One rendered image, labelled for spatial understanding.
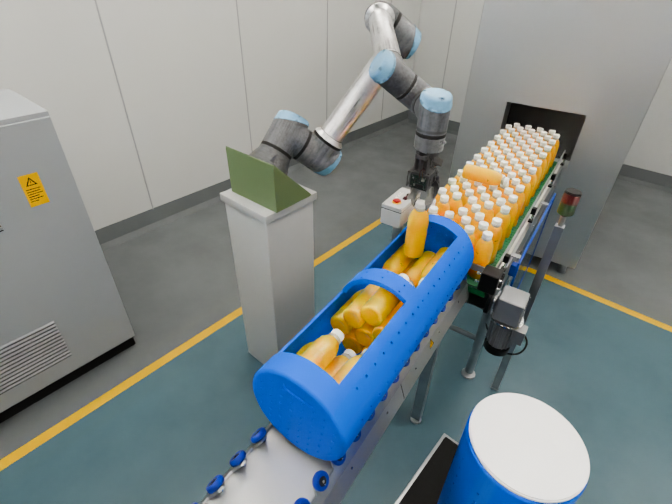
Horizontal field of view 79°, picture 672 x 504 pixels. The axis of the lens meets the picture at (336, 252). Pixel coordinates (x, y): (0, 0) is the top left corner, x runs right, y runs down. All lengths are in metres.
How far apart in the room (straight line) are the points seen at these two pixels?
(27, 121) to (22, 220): 0.43
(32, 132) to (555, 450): 2.15
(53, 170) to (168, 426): 1.36
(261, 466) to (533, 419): 0.71
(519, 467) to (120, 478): 1.81
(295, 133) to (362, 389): 1.20
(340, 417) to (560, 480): 0.53
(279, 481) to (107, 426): 1.54
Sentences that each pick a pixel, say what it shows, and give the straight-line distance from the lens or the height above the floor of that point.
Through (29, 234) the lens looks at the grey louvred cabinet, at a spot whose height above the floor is 0.96.
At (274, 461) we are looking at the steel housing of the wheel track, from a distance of 1.20.
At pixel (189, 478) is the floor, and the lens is 2.29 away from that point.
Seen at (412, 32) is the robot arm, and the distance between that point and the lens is 1.88.
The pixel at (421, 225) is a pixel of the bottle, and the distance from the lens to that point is 1.42.
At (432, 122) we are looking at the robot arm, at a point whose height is 1.62.
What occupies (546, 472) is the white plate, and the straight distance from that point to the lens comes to 1.17.
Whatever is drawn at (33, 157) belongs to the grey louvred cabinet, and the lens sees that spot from 2.18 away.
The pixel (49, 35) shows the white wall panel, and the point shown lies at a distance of 3.47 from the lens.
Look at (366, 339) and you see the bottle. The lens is 1.25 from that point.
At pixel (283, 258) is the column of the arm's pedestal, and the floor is 0.82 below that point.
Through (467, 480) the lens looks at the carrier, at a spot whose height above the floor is 0.92.
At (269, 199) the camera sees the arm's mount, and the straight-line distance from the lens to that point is 1.77.
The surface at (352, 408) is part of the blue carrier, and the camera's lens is 0.99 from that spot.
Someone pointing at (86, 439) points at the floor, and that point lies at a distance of 2.58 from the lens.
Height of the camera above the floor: 1.99
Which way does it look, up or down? 36 degrees down
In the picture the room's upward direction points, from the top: 1 degrees clockwise
